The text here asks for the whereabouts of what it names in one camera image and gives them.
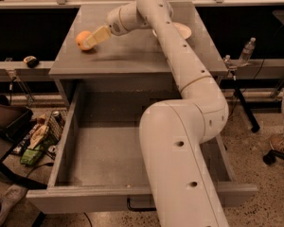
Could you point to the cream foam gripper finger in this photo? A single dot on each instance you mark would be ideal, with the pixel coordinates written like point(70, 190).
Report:
point(100, 35)

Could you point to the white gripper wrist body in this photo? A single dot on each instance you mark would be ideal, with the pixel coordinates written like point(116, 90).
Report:
point(115, 24)

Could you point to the orange fruit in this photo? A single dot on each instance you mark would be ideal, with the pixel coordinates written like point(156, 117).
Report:
point(81, 40)

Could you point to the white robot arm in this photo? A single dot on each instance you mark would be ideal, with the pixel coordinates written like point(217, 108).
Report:
point(171, 131)

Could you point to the grey open top drawer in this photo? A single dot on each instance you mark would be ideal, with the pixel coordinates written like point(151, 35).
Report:
point(99, 163)

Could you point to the grey cabinet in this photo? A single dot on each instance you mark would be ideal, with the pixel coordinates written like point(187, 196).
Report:
point(132, 62)

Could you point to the white bowl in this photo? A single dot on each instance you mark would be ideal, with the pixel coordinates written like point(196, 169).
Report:
point(183, 30)

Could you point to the small black yellow device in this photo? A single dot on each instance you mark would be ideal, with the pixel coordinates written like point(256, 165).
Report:
point(31, 61)

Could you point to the dark brown bag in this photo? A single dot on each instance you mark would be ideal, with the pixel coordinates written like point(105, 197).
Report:
point(14, 120)

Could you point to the green snack bag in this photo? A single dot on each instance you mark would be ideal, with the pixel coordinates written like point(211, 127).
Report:
point(32, 155)

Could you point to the black stand leg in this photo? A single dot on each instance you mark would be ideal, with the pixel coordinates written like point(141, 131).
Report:
point(255, 126)

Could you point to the white sneaker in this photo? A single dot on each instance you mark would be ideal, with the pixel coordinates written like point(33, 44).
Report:
point(9, 199)

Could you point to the brown shoe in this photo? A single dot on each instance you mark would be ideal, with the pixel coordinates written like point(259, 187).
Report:
point(277, 142)

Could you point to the wire basket with can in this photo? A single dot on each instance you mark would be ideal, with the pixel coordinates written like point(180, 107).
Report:
point(56, 125)

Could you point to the clear bottle on rail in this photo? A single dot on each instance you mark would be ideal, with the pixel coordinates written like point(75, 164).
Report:
point(247, 51)

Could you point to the black drawer handle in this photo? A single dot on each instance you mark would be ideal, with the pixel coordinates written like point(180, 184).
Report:
point(139, 206)

